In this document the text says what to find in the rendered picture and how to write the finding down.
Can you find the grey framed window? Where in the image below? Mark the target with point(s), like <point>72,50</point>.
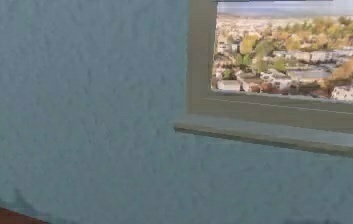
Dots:
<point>202,66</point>

